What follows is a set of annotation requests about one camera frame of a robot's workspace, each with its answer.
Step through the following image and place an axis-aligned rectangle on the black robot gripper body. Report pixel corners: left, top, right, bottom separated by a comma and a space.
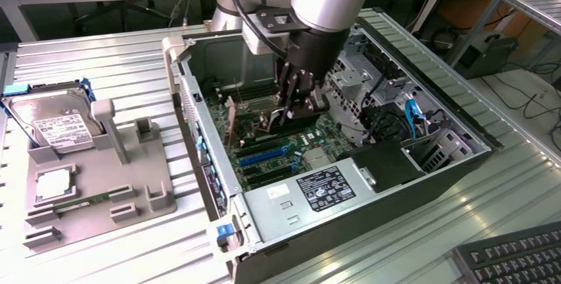
283, 28, 352, 80

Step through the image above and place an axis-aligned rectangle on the graphics card with metal bracket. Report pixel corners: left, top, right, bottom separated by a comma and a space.
222, 95, 318, 149

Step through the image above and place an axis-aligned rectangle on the CPU socket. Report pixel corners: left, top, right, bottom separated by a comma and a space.
239, 98, 276, 126

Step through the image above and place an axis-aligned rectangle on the metal disk bay cage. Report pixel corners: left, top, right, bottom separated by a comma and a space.
323, 29, 412, 141

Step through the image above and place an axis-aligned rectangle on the green motherboard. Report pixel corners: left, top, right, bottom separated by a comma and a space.
203, 78, 355, 191

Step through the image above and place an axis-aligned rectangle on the black installed RAM stick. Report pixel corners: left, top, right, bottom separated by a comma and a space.
238, 132, 288, 147

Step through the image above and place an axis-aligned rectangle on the silver chipset heatsink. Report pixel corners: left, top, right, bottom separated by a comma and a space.
304, 150, 338, 170

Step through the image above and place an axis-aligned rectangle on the blue expansion slot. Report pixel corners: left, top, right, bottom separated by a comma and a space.
236, 143, 291, 167

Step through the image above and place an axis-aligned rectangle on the black plastic fan shroud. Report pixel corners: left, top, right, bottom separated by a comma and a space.
350, 139, 427, 193

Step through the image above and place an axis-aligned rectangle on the grey power supply unit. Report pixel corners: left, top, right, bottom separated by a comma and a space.
243, 157, 382, 245

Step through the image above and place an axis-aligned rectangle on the open black PC case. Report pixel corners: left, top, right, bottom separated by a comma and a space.
162, 16, 506, 284

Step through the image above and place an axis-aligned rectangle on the black box device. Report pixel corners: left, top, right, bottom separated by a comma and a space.
455, 32, 522, 80

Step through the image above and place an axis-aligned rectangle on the grey plastic parts rack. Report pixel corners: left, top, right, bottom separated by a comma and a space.
25, 98, 180, 259

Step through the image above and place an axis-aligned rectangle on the silver hard disk drive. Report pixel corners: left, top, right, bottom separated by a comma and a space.
2, 83, 99, 155

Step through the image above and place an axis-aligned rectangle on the green RAM stick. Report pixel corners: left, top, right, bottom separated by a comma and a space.
54, 193, 114, 215

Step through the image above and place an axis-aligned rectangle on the silver CPU chip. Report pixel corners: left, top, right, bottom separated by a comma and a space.
35, 170, 74, 200

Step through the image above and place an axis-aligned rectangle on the blue plastic disk caddy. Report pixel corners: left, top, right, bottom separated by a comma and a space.
2, 76, 94, 105

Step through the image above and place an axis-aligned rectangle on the black keyboard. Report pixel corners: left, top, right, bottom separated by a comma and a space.
450, 221, 561, 284

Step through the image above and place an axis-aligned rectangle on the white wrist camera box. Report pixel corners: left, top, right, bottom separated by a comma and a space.
240, 7, 310, 57

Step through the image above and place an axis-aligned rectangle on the black wire bundle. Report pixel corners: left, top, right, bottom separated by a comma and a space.
360, 102, 416, 144

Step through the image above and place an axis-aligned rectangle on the blue SATA wire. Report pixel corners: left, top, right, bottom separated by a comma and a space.
404, 97, 426, 141

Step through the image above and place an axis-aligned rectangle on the aluminium slat table frame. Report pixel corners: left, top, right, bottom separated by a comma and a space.
450, 0, 561, 68

